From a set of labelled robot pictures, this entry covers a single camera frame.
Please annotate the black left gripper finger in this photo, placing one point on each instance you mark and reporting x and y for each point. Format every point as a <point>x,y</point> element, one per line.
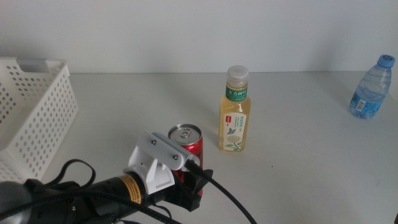
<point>206,180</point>

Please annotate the red soda can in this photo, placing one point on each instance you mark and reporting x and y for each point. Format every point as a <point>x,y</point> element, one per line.
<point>186,133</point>

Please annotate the yellow tea bottle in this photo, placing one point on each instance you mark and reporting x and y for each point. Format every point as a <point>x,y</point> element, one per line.
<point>234,124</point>

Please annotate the clear water bottle blue cap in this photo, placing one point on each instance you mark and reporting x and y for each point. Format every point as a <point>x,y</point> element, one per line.
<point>371,90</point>

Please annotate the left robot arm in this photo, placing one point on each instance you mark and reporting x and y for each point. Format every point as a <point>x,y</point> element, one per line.
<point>18,199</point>

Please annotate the white perforated plastic basket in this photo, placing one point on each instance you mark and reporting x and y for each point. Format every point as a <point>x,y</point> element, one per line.
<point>46,109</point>

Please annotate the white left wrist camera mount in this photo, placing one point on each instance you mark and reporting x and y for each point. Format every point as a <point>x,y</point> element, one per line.
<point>158,149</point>

